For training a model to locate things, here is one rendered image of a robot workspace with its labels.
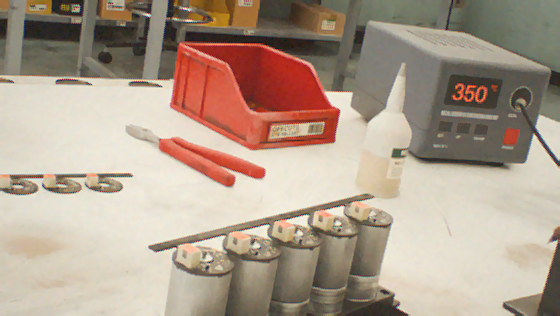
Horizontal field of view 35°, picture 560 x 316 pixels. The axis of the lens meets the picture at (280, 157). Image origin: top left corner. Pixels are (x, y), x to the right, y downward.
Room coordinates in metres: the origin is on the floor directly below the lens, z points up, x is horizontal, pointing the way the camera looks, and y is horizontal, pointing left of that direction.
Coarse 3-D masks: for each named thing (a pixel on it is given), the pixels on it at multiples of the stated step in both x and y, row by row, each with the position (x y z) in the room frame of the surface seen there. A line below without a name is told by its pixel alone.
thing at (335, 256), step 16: (336, 224) 0.38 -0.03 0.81; (336, 240) 0.37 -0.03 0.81; (352, 240) 0.38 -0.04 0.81; (320, 256) 0.37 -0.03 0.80; (336, 256) 0.37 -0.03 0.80; (352, 256) 0.38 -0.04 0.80; (320, 272) 0.37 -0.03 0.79; (336, 272) 0.37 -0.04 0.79; (320, 288) 0.37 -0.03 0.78; (336, 288) 0.38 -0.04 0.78; (320, 304) 0.37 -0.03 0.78; (336, 304) 0.38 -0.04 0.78
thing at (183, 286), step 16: (208, 256) 0.32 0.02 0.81; (176, 272) 0.31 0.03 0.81; (176, 288) 0.31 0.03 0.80; (192, 288) 0.31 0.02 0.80; (208, 288) 0.31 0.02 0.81; (224, 288) 0.31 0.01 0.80; (176, 304) 0.31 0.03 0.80; (192, 304) 0.31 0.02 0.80; (208, 304) 0.31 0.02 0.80; (224, 304) 0.32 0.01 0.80
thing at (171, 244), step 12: (324, 204) 0.41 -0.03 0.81; (336, 204) 0.41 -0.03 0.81; (348, 204) 0.42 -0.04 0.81; (276, 216) 0.38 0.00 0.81; (288, 216) 0.38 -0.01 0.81; (300, 216) 0.39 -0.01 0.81; (228, 228) 0.36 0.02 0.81; (240, 228) 0.36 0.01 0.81; (252, 228) 0.36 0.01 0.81; (180, 240) 0.33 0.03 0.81; (192, 240) 0.34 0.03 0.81; (204, 240) 0.34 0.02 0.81; (156, 252) 0.32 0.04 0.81
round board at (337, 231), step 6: (312, 216) 0.39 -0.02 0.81; (312, 222) 0.38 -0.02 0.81; (342, 222) 0.39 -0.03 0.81; (348, 222) 0.39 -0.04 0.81; (312, 228) 0.38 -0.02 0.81; (318, 228) 0.38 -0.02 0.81; (336, 228) 0.38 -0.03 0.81; (342, 228) 0.38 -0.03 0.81; (348, 228) 0.38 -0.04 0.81; (354, 228) 0.38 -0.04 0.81; (330, 234) 0.37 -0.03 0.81; (336, 234) 0.37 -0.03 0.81; (342, 234) 0.37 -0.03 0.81; (348, 234) 0.37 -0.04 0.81; (354, 234) 0.38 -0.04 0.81
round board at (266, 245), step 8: (224, 240) 0.34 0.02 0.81; (256, 240) 0.35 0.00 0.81; (264, 240) 0.35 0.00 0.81; (224, 248) 0.33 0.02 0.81; (264, 248) 0.34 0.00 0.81; (272, 248) 0.34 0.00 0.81; (240, 256) 0.33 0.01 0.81; (248, 256) 0.33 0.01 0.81; (256, 256) 0.33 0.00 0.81; (264, 256) 0.33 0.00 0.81; (272, 256) 0.33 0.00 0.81
